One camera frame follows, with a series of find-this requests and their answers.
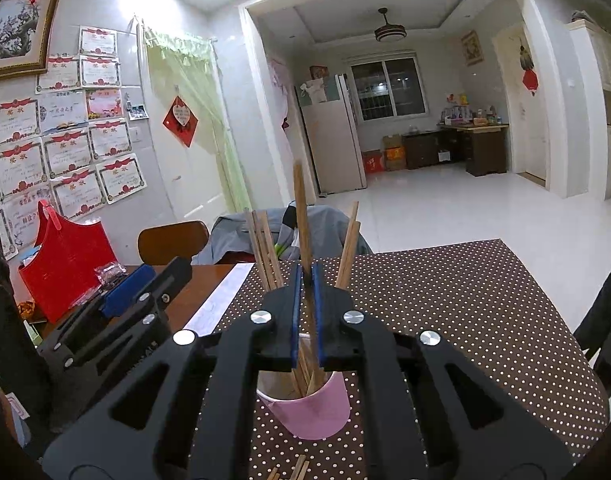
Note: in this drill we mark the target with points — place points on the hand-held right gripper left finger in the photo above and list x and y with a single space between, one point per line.
296 310

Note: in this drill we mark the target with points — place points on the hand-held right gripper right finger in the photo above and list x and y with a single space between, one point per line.
318 310

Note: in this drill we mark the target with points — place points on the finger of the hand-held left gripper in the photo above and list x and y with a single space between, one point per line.
168 280
128 287

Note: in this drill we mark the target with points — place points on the bundle of wooden chopsticks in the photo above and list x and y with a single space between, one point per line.
265 250

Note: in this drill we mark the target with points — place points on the pink cup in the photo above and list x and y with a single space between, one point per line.
315 410

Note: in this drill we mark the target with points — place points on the single wooden chopstick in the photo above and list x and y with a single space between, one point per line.
301 210

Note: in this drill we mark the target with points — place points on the clear plastic bag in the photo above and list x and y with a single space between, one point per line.
108 272

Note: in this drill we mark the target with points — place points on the brown wooden chair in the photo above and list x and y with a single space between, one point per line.
170 242

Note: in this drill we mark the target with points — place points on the white paper sheet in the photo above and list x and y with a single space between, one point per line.
220 300

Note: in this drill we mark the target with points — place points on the red felt bag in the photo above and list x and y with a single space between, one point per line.
70 260

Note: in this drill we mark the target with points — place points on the grey jacket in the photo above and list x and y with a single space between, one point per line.
225 240

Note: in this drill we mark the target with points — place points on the white door behind curtain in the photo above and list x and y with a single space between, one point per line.
185 185

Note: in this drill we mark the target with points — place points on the brown polka dot tablecloth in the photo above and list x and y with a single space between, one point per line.
460 310

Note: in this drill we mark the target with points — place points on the red cardboard box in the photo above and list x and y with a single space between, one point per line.
373 162

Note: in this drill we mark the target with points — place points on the red diamond door decoration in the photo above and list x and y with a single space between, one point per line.
180 120

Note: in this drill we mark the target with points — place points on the silver refrigerator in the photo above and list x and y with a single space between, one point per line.
330 145

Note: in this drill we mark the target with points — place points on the orange printed cardboard box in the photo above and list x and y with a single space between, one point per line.
394 159

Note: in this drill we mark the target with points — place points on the light green curtain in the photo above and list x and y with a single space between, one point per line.
205 100

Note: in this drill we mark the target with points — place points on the plain brown cardboard box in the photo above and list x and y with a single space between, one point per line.
393 141

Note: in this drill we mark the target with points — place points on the dark low cabinet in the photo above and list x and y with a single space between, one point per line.
420 152

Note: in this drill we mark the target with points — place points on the dark wooden desk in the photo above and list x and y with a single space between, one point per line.
480 152

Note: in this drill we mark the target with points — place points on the barred window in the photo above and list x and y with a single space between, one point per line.
388 90

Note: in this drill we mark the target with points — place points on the box on refrigerator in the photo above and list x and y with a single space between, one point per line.
318 72

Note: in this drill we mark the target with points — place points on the bottles and boxes on desk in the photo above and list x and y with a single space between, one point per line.
470 115

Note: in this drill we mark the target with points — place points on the white panelled room door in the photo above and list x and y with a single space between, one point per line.
520 135

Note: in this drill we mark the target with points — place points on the framed blossom tree painting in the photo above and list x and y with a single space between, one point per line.
15 30

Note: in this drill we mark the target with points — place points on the round ceiling fan lamp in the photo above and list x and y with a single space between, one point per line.
389 35

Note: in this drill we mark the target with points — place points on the dark jacket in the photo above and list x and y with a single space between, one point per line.
605 320

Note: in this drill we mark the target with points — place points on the red hanging door ornament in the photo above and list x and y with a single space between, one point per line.
529 80

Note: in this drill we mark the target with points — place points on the tall white cabinet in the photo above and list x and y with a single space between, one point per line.
600 110

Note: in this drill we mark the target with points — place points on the bundle on white cabinet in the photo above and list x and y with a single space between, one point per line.
584 16

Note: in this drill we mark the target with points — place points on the wall of award certificates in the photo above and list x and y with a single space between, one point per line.
65 150

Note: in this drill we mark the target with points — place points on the small wall photo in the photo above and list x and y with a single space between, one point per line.
137 111

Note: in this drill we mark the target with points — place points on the small framed wall picture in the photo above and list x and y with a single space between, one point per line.
470 47

